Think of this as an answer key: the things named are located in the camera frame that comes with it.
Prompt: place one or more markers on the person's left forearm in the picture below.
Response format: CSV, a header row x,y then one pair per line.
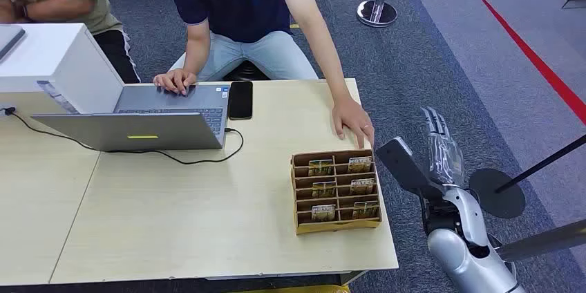
x,y
322,53

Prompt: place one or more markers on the yellow object under table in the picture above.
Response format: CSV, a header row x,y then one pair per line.
x,y
293,289

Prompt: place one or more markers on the person in dark blue shirt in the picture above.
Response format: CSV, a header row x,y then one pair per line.
x,y
242,2

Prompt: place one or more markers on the grey closed laptop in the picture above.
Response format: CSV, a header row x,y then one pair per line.
x,y
8,38

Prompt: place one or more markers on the black smartphone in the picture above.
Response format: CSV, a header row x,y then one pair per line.
x,y
240,100

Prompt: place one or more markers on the grey stanchion with round base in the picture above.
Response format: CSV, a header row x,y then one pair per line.
x,y
545,239

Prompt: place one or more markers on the black stanchion with flat base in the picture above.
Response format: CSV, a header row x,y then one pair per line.
x,y
496,195

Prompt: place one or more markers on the person's left hand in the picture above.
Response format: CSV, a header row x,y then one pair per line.
x,y
351,119

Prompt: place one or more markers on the hotel key card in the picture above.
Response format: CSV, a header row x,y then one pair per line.
x,y
320,167
366,210
323,213
324,189
362,186
360,164

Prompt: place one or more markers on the dark wristwatch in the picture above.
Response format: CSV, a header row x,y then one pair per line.
x,y
21,10

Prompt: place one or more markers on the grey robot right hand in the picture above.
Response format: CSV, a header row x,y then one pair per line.
x,y
443,156

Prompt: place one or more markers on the grey open laptop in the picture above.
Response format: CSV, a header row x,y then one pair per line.
x,y
137,131

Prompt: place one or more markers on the wooden card holder box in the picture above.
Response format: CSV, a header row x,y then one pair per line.
x,y
339,226

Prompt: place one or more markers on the person's right hand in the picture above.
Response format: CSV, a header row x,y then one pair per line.
x,y
176,80

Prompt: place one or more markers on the white box cabinet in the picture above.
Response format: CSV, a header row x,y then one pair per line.
x,y
50,59

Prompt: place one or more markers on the black round stool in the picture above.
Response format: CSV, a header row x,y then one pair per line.
x,y
245,73

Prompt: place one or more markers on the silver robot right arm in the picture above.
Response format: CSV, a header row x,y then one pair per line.
x,y
462,245

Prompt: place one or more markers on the person's right forearm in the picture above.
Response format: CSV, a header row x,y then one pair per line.
x,y
197,55

